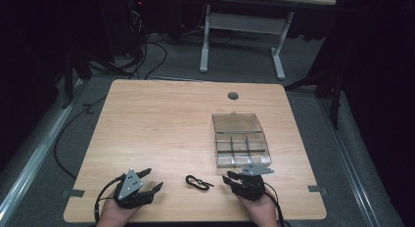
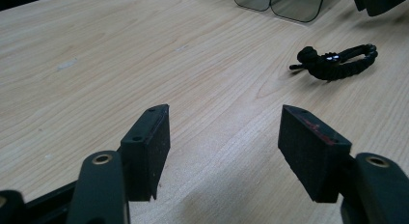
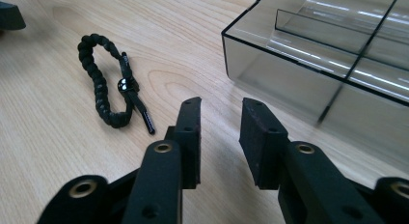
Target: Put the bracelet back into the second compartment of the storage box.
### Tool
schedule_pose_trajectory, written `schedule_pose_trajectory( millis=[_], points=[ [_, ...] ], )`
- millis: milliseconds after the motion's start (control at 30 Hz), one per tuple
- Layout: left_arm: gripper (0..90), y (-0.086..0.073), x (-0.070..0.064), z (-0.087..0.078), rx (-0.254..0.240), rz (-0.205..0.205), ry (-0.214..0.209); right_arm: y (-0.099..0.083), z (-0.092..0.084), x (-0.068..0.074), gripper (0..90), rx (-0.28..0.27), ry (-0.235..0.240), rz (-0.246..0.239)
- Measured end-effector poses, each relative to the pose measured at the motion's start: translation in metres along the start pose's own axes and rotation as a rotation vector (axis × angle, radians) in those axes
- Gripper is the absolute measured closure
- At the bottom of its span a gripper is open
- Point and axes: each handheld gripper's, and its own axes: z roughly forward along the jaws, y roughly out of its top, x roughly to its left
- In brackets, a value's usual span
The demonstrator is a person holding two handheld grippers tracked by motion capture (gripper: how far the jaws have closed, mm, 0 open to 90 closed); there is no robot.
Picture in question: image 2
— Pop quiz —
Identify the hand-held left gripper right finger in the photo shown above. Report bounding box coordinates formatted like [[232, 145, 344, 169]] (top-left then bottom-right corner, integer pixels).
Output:
[[277, 104, 353, 204]]

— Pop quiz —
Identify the clear plastic container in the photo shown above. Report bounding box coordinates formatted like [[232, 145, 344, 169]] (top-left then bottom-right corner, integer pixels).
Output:
[[232, 0, 327, 24]]

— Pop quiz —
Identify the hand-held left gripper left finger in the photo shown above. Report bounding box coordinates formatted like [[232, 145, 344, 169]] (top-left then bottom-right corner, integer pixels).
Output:
[[120, 103, 171, 202]]

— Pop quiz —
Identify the black braided cord bracelet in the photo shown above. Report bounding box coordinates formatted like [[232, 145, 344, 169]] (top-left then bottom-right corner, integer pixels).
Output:
[[288, 43, 379, 82]]

